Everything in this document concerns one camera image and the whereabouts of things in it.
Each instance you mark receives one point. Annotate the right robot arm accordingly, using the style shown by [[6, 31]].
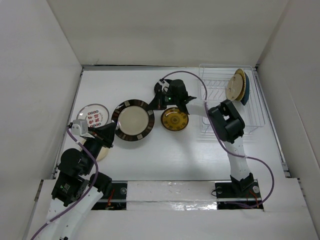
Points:
[[225, 121]]

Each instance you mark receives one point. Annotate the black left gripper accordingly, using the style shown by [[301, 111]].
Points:
[[105, 134]]

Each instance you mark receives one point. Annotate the cream bowl with characters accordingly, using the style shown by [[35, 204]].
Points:
[[234, 87]]

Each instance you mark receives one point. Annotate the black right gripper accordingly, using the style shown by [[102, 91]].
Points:
[[157, 103]]

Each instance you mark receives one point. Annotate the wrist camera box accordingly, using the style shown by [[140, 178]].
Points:
[[163, 84], [79, 127]]

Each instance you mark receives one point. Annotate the large brown-rimmed beige plate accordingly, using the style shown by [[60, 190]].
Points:
[[133, 120]]

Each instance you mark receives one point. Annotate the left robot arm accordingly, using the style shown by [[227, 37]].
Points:
[[76, 189]]

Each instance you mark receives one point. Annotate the white plate with red characters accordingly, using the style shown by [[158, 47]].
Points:
[[96, 115]]

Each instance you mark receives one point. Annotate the dark blue leaf-shaped dish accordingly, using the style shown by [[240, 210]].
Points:
[[246, 96]]

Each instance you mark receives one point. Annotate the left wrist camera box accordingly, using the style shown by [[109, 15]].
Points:
[[79, 127]]

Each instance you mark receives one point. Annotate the round bamboo woven plate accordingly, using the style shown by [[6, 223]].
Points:
[[243, 75]]

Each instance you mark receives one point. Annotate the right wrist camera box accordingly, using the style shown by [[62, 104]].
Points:
[[163, 84]]

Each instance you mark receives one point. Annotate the small black round plate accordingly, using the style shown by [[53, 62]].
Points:
[[156, 90]]

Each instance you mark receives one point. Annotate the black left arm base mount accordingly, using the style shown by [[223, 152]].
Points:
[[117, 200]]

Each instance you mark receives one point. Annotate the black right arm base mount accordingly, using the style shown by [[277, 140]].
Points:
[[236, 195]]

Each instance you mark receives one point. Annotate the yellow patterned small plate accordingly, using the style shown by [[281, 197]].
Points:
[[174, 120]]

